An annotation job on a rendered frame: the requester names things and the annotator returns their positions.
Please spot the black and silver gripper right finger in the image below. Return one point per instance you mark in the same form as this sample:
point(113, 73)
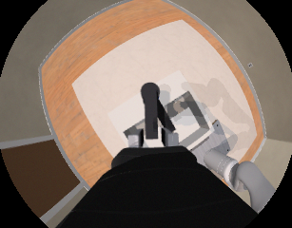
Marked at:
point(169, 138)

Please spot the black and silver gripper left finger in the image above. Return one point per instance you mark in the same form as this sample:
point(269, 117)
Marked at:
point(136, 139)

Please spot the black mixer tap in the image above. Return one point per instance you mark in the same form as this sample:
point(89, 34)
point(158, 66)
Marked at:
point(154, 110)

